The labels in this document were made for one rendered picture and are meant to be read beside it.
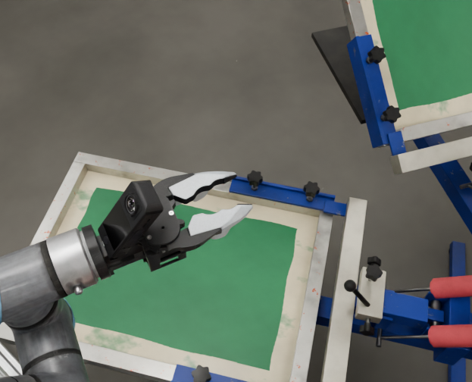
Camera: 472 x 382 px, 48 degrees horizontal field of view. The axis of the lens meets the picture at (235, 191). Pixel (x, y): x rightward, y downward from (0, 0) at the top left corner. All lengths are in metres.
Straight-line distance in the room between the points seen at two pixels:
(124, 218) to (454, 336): 0.89
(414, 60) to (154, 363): 1.07
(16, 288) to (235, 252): 0.88
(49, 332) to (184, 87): 2.60
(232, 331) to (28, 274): 0.80
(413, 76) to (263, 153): 1.42
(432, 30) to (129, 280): 1.10
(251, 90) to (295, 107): 0.29
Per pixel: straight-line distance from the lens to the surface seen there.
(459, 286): 1.37
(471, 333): 1.31
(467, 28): 1.73
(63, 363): 0.72
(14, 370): 2.26
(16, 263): 0.67
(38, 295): 0.67
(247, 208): 0.69
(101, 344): 1.40
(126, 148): 2.95
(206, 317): 1.39
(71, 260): 0.66
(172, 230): 0.66
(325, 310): 1.44
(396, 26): 1.62
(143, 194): 0.60
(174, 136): 2.97
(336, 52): 2.02
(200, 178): 0.70
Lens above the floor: 2.25
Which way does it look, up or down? 56 degrees down
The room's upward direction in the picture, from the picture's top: straight up
